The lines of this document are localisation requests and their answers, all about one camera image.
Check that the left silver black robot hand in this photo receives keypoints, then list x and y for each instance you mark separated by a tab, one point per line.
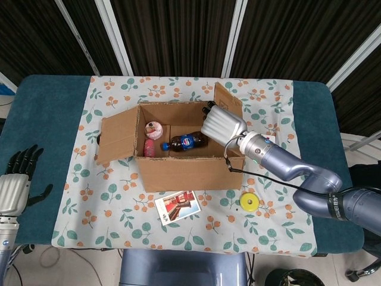
13	193

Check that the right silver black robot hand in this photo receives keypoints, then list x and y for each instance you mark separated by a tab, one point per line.
223	126

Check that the brown cardboard box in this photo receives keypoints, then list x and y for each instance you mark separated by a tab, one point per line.
190	174

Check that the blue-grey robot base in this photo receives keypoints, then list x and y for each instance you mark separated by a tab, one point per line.
184	268

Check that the pepsi cola bottle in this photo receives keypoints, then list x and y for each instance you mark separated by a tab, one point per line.
187	142

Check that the deck of playing cards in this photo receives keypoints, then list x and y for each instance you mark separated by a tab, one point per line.
271	139

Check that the pink round container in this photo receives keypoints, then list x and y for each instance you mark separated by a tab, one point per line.
154	130

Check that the pink small bottle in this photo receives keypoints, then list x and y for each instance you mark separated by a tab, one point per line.
149	148

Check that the yellow disc with hole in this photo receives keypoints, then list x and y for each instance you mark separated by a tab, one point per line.
245	202

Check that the red building postcard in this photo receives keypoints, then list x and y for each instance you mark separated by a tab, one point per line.
177	207

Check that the teal table cover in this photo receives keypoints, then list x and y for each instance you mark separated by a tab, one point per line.
44	104

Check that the blue and white box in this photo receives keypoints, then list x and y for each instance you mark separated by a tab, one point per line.
6	88

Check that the floral print tablecloth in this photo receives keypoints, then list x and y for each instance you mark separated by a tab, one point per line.
178	238

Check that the white metal rack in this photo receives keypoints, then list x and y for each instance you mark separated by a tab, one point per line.
357	140

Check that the black round bin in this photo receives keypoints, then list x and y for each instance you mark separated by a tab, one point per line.
290	278

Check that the white partition frame post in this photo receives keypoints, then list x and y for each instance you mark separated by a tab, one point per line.
234	38
78	38
116	38
354	61

